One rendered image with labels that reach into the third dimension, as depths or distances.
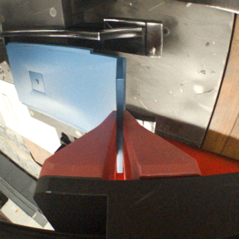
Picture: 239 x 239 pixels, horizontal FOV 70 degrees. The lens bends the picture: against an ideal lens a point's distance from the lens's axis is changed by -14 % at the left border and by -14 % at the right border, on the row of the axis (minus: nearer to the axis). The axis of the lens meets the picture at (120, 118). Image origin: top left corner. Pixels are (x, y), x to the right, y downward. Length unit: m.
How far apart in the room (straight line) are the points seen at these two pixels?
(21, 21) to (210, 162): 0.27
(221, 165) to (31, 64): 0.25
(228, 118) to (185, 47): 0.10
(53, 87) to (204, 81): 0.15
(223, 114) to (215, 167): 0.07
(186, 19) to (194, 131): 0.14
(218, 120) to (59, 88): 0.18
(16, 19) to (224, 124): 0.25
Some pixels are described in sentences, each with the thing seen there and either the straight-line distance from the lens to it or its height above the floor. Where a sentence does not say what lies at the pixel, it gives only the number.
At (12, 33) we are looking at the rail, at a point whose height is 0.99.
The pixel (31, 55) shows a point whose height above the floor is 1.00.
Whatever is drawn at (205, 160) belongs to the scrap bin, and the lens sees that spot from 0.27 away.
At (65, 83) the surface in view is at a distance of 0.16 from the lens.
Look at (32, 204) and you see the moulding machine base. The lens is 5.24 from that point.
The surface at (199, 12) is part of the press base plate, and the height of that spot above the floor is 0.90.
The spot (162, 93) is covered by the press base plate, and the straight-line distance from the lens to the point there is 0.24.
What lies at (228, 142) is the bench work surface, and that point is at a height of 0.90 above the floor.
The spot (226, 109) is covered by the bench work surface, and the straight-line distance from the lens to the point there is 0.23.
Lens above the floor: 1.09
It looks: 40 degrees down
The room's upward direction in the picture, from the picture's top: 142 degrees counter-clockwise
